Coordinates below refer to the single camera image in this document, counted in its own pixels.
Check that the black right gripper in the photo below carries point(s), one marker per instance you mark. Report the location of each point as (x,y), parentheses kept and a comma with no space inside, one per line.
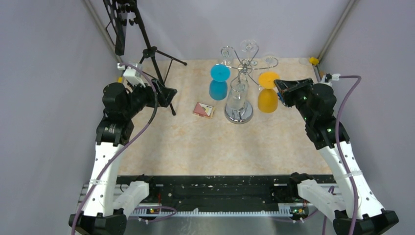
(288,88)

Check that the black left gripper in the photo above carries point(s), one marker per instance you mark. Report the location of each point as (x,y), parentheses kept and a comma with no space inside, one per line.
(165,94)

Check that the yellow wine glass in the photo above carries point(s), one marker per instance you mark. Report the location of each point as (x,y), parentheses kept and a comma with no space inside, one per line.
(267,99)

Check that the clear patterned wine glass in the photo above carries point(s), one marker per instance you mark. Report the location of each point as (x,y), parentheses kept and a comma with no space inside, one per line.
(238,94)

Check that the blue wine glass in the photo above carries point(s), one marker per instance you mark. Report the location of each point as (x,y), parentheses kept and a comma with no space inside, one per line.
(218,88)

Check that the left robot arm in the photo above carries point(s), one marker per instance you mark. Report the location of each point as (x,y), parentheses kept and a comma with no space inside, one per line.
(126,115)

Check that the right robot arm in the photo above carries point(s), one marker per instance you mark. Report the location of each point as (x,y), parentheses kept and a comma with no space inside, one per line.
(356,211)

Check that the clear small wine glass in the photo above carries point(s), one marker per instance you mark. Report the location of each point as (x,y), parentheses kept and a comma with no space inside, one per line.
(271,61)

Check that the chrome wine glass rack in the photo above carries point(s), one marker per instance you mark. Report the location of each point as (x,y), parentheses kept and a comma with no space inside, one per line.
(246,69)

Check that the blue orange toy car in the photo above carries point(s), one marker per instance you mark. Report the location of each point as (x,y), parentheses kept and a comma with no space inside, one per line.
(281,99)

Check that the black tripod stand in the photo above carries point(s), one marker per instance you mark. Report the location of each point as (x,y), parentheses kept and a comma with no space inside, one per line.
(150,51)

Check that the yellow corner clamp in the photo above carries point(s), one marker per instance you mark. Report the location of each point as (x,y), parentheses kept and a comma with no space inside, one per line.
(314,61)

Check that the playing card box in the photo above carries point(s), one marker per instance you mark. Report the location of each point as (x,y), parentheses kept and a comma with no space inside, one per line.
(204,110)

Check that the black perforated plate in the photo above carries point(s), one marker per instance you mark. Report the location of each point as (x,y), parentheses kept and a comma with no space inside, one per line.
(118,15)

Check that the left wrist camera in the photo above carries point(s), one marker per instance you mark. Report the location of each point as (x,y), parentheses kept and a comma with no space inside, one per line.
(132,76)

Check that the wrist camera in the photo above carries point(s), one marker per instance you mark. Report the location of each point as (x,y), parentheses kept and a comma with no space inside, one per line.
(328,79)
(132,76)

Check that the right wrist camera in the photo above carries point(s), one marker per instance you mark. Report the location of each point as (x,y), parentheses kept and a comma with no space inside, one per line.
(328,79)

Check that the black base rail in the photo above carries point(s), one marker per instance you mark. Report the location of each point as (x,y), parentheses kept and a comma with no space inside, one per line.
(241,194)

